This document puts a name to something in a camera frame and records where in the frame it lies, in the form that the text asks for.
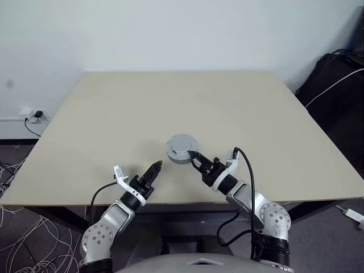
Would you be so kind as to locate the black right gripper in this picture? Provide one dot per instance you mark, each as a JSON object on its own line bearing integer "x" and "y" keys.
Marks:
{"x": 212, "y": 175}

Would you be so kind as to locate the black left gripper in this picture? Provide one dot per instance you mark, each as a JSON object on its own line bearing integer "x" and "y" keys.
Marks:
{"x": 142, "y": 190}

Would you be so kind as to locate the grey round metal disc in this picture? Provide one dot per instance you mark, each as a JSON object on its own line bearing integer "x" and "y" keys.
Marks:
{"x": 181, "y": 143}

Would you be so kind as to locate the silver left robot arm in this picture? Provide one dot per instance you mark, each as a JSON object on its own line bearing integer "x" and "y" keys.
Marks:
{"x": 113, "y": 221}

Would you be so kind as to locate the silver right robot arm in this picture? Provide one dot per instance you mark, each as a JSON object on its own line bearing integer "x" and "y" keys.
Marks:
{"x": 270, "y": 219}

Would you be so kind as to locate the silver robot torso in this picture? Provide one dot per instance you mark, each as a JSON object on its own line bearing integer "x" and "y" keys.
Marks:
{"x": 199, "y": 264}

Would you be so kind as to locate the black plug adapter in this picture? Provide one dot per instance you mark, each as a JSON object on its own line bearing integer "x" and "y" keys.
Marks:
{"x": 37, "y": 114}

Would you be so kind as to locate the black bag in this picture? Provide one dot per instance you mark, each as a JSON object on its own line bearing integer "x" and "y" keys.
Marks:
{"x": 335, "y": 91}

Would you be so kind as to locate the white power strip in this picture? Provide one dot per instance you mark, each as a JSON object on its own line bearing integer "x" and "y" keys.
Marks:
{"x": 354, "y": 215}

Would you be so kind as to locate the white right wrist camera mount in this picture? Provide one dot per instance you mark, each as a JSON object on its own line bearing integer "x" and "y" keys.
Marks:
{"x": 231, "y": 163}

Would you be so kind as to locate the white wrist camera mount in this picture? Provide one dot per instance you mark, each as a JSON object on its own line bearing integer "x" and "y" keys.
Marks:
{"x": 120, "y": 172}
{"x": 231, "y": 163}

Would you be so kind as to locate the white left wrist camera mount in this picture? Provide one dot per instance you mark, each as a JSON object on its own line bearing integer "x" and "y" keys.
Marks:
{"x": 120, "y": 172}

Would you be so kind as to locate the black table frame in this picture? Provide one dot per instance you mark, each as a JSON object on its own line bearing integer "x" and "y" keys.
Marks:
{"x": 312, "y": 210}

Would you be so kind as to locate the white wall socket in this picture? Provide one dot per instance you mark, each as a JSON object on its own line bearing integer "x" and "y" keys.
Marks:
{"x": 27, "y": 113}

